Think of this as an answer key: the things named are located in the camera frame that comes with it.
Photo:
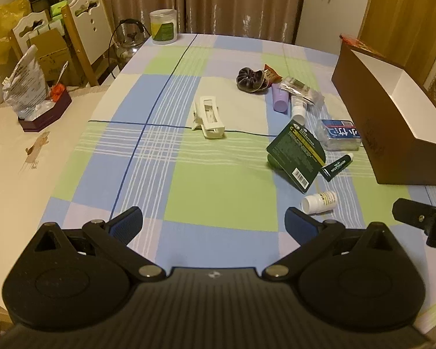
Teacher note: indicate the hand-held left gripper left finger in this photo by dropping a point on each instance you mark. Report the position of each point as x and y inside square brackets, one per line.
[125, 223]

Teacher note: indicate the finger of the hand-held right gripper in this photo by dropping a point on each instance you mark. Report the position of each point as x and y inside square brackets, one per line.
[414, 214]

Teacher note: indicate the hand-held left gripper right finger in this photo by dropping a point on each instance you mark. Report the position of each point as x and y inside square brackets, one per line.
[299, 225]

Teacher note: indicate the white pill bottle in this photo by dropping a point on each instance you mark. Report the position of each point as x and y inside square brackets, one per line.
[318, 201]

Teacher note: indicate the green lip balm tube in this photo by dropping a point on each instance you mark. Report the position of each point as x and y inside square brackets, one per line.
[334, 169]

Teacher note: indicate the dark green card packet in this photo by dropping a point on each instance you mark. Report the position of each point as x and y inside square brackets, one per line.
[298, 152]

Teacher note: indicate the brown cardboard box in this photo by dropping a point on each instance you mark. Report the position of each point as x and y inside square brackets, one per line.
[378, 123]

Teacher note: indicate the blue tissue pack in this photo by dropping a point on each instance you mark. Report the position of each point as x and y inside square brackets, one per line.
[339, 134]

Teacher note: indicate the white tube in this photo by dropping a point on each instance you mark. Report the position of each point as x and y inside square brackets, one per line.
[298, 111]

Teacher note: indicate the purple tube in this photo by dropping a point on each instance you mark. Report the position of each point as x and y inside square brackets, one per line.
[280, 100]

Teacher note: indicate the white hair clip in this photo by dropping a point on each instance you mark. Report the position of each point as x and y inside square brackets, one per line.
[209, 116]

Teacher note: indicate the cotton swab bag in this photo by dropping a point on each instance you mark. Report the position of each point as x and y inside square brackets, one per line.
[298, 87]

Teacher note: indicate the red snack packet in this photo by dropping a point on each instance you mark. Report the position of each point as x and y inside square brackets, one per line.
[272, 74]

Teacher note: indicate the dark velvet scrunchie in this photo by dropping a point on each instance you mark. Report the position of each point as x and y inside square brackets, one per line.
[249, 78]

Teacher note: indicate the beige floral desktop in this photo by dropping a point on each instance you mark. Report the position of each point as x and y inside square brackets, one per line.
[14, 189]

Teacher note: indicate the plaid tablecloth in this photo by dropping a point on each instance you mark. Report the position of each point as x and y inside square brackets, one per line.
[210, 196]

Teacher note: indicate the maroon box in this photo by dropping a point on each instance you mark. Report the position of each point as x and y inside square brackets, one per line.
[54, 111]

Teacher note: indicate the orange ribbon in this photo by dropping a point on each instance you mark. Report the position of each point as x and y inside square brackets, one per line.
[58, 91]

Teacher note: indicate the glass vase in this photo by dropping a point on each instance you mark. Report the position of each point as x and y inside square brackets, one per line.
[129, 45]

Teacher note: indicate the red box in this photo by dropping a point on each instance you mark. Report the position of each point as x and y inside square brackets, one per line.
[356, 41]

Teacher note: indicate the plain cardboard carton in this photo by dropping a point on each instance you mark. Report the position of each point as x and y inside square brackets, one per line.
[52, 54]

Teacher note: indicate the white and wood chair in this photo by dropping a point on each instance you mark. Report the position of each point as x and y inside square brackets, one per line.
[91, 32]
[29, 25]

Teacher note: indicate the white jar with green label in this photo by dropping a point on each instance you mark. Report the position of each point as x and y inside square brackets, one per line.
[163, 29]

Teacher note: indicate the wooden door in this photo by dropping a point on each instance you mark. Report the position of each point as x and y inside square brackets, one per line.
[399, 14]

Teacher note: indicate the green box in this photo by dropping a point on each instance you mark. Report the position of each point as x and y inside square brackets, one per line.
[58, 9]

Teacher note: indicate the yellow plastic bag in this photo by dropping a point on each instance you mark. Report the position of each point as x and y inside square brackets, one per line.
[0, 29]

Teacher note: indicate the brown curtain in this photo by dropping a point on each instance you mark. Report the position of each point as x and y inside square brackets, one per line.
[221, 0]

